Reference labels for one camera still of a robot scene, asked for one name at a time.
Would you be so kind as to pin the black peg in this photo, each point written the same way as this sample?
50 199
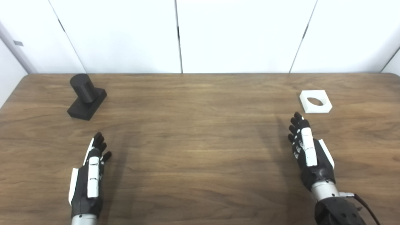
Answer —
84 93

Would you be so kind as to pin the small gray wall tag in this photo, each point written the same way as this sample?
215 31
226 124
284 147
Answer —
18 43

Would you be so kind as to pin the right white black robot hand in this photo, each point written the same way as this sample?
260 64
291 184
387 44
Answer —
315 170

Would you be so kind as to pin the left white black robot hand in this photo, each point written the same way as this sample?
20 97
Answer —
84 187

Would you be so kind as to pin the white square piece with hole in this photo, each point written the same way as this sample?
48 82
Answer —
325 106

